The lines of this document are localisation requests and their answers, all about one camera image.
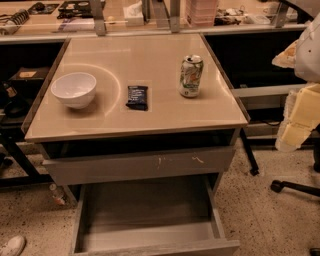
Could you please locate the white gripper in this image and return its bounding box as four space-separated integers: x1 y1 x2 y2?
275 83 320 152

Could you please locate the grey drawer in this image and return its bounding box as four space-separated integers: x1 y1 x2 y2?
70 175 240 256
43 146 235 185

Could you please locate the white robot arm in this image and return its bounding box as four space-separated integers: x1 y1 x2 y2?
272 14 320 152

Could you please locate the grey top drawer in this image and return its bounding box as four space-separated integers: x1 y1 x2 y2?
43 146 235 185

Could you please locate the grey drawer cabinet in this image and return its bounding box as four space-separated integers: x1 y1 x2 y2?
26 34 247 256

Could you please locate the black office chair base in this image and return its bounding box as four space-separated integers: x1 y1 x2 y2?
270 180 320 197

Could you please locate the green white soda can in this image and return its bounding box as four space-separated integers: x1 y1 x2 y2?
178 55 204 98

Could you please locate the dark blue snack packet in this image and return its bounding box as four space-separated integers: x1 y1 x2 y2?
126 86 148 111

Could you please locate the white tissue box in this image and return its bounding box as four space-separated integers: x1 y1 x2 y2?
123 0 144 26

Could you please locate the white ceramic bowl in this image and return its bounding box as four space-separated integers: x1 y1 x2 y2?
51 72 97 109

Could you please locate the black tray on counter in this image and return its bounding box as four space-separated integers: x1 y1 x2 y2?
57 0 93 19

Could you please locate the white shoe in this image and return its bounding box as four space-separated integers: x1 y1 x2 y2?
0 235 26 256

